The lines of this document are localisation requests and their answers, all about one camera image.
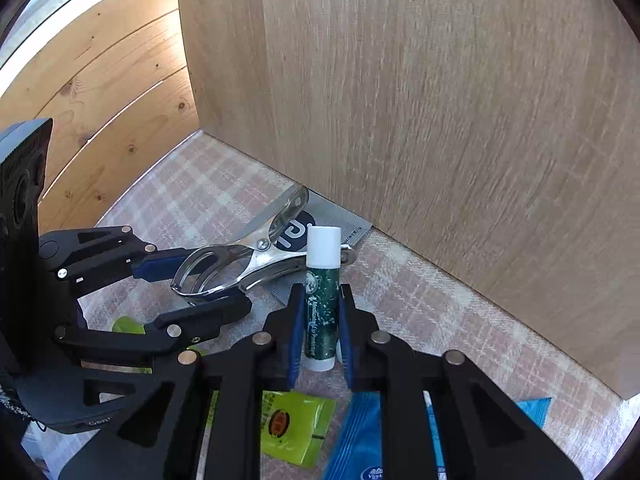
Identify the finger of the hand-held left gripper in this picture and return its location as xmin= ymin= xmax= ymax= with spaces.
xmin=12 ymin=294 xmax=253 ymax=433
xmin=39 ymin=226 xmax=190 ymax=283

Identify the plaid blanket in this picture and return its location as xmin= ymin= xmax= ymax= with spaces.
xmin=80 ymin=130 xmax=636 ymax=480

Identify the large metal spring clip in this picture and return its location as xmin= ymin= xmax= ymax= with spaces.
xmin=170 ymin=184 xmax=358 ymax=306

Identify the grey pouch dark round logo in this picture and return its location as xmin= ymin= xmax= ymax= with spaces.
xmin=247 ymin=195 xmax=373 ymax=301

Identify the light wood cabinet panel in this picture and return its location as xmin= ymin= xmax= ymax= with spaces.
xmin=176 ymin=0 xmax=640 ymax=401

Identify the knotty pine wood panel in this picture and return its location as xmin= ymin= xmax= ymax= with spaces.
xmin=0 ymin=0 xmax=201 ymax=236

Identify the bright green sachet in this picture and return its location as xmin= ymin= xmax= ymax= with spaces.
xmin=111 ymin=315 xmax=153 ymax=375

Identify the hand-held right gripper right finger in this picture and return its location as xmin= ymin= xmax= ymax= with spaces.
xmin=337 ymin=284 xmax=583 ymax=480

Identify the blue packet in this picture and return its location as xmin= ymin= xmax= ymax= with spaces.
xmin=322 ymin=391 xmax=552 ymax=480

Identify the green lip balm white cap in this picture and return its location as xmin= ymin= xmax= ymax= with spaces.
xmin=302 ymin=226 xmax=343 ymax=372

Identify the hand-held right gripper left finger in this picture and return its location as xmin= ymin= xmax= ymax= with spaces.
xmin=59 ymin=285 xmax=307 ymax=480

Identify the yellow-green sachet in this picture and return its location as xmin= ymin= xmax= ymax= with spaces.
xmin=260 ymin=390 xmax=336 ymax=470

